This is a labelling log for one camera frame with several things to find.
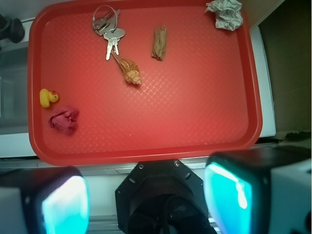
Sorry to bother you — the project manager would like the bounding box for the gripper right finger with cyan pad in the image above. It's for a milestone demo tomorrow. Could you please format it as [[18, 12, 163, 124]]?
[[203, 147, 312, 234]]

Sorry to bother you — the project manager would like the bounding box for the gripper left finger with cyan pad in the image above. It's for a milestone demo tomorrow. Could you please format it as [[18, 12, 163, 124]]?
[[0, 167, 91, 234]]

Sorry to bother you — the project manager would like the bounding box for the yellow rubber duck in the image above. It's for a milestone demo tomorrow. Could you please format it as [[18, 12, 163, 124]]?
[[39, 89, 59, 108]]

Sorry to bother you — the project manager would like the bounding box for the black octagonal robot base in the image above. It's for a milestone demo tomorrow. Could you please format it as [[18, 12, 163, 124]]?
[[115, 160, 216, 234]]

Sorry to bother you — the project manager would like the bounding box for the crumpled red paper ball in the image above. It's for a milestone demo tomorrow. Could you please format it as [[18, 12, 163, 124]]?
[[48, 106, 79, 135]]

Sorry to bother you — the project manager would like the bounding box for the red plastic tray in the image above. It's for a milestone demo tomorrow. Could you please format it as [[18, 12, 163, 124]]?
[[28, 0, 262, 166]]

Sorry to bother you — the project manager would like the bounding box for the clear plastic bin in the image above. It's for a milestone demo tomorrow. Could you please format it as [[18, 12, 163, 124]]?
[[0, 42, 28, 135]]

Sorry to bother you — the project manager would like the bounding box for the brown spiral seashell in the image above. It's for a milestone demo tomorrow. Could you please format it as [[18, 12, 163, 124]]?
[[112, 52, 142, 85]]

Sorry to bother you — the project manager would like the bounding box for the brown wood piece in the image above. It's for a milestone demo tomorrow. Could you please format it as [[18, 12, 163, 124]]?
[[152, 25, 167, 61]]

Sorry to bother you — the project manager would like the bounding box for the black knob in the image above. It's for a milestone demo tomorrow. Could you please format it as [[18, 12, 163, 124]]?
[[0, 15, 25, 43]]

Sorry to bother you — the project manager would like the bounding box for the crumpled grey paper ball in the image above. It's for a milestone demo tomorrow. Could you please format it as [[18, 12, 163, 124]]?
[[205, 0, 243, 31]]

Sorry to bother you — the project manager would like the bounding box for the silver key bunch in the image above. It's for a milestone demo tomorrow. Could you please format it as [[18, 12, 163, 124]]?
[[92, 5, 125, 61]]

